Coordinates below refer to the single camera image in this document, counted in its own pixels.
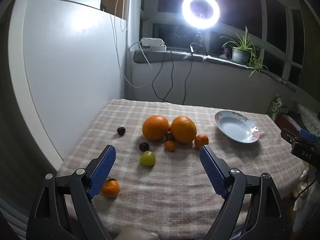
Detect lace cloth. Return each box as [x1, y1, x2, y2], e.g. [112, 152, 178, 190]
[297, 104, 320, 137]

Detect small pink figurine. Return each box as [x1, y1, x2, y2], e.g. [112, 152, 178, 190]
[219, 45, 233, 59]

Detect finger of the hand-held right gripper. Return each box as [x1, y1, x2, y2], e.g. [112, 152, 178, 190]
[299, 129, 316, 142]
[280, 128, 302, 145]

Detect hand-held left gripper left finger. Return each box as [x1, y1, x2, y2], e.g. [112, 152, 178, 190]
[26, 144, 117, 240]

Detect white floral plate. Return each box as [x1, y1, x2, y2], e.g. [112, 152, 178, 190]
[214, 110, 261, 144]

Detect white cabinet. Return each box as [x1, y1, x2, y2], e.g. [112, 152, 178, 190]
[7, 0, 128, 172]

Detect green plant pot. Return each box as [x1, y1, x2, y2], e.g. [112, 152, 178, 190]
[232, 47, 250, 64]

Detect white window frame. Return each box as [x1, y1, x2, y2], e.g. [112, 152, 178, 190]
[141, 0, 305, 87]

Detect white cloth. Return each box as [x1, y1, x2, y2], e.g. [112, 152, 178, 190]
[292, 166, 320, 233]

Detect red box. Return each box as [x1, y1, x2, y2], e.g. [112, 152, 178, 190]
[274, 114, 302, 132]

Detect checked blanket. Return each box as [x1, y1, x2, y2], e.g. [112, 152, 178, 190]
[56, 99, 308, 240]

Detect white cable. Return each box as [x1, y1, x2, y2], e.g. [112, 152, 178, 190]
[109, 0, 152, 88]

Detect beige rounded object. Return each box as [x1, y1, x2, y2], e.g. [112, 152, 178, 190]
[117, 225, 158, 240]

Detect green snack packets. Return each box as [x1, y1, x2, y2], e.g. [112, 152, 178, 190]
[268, 94, 288, 118]

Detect green apple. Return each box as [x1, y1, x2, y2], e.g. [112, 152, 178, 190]
[139, 151, 156, 167]

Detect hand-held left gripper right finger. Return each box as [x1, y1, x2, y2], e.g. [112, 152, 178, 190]
[199, 144, 292, 240]

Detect spider plant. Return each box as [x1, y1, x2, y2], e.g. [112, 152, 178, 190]
[220, 26, 269, 78]

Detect black cable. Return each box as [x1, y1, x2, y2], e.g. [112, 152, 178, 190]
[152, 51, 167, 103]
[183, 52, 193, 105]
[164, 51, 175, 103]

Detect large orange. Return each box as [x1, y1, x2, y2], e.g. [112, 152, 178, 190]
[171, 116, 197, 144]
[142, 115, 170, 141]

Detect ring light stand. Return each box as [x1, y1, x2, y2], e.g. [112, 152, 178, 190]
[195, 27, 208, 54]

